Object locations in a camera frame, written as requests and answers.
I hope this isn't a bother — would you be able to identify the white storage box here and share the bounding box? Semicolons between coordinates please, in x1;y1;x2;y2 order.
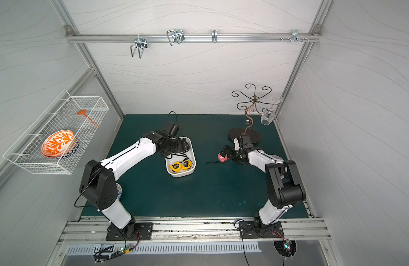
165;137;197;178

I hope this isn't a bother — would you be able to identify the pink tape measure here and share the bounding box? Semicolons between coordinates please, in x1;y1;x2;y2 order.
217;154;229;163

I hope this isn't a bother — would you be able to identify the black yellow tape measure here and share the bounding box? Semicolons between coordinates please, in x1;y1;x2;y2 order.
181;158;193;171

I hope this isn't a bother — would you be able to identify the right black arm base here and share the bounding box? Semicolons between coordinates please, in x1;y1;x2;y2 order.
234;217;284;239

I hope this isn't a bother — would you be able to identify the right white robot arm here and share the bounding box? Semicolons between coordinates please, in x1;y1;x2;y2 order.
218;146;306;226

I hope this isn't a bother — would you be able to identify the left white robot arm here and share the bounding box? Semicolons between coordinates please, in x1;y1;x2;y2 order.
79;131;191;229

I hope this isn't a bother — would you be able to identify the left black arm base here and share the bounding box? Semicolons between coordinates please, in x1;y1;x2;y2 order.
105;218;154;241

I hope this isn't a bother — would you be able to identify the lilac bowl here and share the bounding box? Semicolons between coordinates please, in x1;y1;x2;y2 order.
270;155;284;164

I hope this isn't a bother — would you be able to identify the clear glass cup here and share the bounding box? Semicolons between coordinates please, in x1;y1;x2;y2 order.
260;96;284;126

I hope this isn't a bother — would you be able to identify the brown metal jewelry stand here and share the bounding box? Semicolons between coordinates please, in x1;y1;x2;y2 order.
228;83;272;144

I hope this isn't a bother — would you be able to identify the blue yellow patterned plate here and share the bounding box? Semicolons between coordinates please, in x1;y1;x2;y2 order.
116;183;122;199

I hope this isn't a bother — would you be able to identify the double prong metal hook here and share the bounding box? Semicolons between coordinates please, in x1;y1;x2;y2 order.
130;35;148;59

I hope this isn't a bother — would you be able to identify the orange patterned plate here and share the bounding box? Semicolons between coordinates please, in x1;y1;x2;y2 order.
41;130;78;158

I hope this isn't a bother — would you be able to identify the curved metal hook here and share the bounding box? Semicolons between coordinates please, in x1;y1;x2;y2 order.
166;29;185;46

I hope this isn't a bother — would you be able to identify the white vent grille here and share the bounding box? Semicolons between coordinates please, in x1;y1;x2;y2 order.
66;241;262;256

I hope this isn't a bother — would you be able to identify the small metal hook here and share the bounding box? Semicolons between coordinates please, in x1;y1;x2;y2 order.
211;29;218;43

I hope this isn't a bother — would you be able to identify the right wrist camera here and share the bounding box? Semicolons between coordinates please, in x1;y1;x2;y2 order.
233;135;254;151

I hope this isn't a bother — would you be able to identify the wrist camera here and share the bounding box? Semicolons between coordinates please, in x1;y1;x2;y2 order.
162;120;180;138
233;135;254;151

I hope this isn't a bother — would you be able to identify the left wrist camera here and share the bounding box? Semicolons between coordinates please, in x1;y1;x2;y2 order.
162;120;180;138

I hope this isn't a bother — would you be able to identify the white wire basket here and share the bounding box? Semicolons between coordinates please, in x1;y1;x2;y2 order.
3;90;109;175

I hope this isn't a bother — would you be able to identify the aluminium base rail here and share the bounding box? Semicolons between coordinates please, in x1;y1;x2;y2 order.
58;217;331;244

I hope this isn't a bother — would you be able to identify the metal bracket hook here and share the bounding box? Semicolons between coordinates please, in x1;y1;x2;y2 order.
280;29;309;43

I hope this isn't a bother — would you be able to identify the aluminium cross rail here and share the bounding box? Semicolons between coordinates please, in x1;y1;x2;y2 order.
66;32;323;44

